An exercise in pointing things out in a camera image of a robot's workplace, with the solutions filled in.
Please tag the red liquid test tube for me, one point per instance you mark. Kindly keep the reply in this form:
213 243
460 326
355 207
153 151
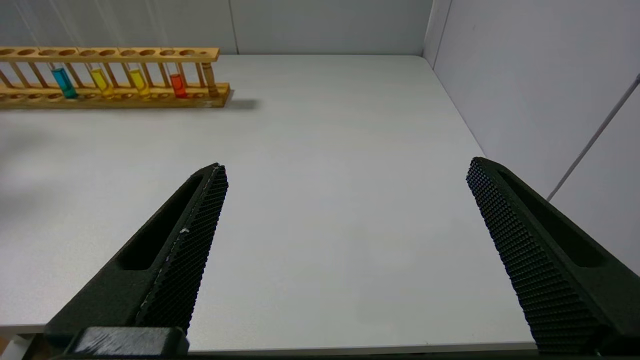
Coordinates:
178 86

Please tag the teal liquid test tube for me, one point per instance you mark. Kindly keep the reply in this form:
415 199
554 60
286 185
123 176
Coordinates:
65 83

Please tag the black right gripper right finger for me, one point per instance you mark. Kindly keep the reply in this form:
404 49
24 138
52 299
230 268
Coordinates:
550 280

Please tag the yellow liquid test tube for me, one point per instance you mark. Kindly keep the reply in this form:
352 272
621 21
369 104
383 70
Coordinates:
102 83
140 83

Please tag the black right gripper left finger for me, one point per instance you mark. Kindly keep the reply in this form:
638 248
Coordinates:
165 280

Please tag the wooden test tube rack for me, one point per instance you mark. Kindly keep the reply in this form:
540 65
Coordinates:
150 102

